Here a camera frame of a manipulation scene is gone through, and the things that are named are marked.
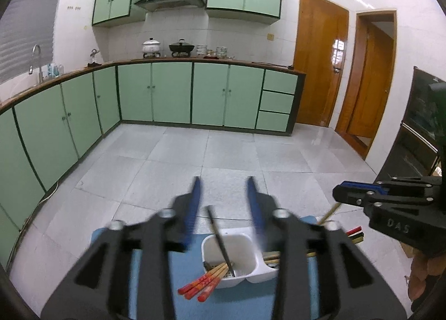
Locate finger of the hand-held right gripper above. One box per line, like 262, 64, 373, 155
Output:
332, 181, 384, 207

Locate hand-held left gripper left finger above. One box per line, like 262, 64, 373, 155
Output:
41, 176, 203, 320

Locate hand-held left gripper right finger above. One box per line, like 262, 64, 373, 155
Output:
246, 176, 407, 320

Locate plain wooden chopstick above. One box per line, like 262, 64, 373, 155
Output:
316, 202, 343, 226

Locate white utensil holder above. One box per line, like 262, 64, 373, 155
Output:
201, 227, 283, 289

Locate red-ended wooden chopstick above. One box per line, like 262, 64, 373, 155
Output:
178, 263, 224, 295
197, 271, 231, 303
263, 226, 362, 261
185, 266, 229, 300

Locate person's right hand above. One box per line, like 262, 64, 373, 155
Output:
409, 250, 446, 311

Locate black chopstick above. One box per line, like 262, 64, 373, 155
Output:
207, 205, 235, 272

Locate black glass cabinet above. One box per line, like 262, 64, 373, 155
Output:
371, 66, 446, 185

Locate blue table mat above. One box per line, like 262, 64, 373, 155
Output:
91, 215, 319, 320

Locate wooden doorway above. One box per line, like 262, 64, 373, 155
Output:
335, 10, 398, 160

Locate green lower kitchen cabinets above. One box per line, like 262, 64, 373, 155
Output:
0, 61, 306, 265

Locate wooden door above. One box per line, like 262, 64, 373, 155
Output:
293, 0, 350, 128

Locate stack of bowls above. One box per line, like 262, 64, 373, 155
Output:
195, 44, 234, 60

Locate black wok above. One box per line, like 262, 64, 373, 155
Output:
169, 39, 196, 57

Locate white cooking pot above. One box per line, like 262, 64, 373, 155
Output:
142, 38, 163, 59

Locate black range hood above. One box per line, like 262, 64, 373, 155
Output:
134, 0, 206, 12

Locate chrome faucet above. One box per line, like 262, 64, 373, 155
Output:
28, 45, 44, 84

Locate window blind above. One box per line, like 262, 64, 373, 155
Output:
0, 0, 72, 85

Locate white floor cable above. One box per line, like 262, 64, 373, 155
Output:
20, 180, 59, 235

